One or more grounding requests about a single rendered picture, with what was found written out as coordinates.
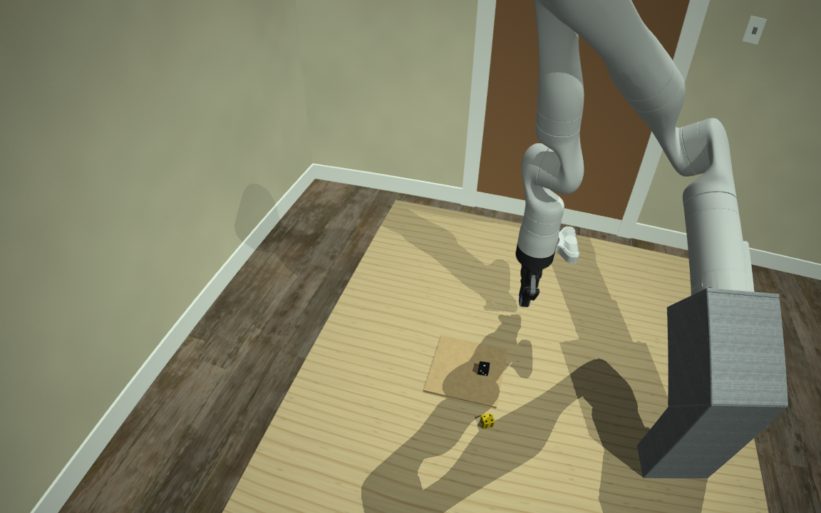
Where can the tan flat mat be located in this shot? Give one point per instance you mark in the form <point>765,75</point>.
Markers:
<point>454,371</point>

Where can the yellow die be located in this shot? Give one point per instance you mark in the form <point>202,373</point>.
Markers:
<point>487,421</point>

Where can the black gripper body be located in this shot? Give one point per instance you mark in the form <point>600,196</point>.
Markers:
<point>534,265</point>

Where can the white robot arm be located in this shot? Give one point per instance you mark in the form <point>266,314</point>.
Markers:
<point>649,80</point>

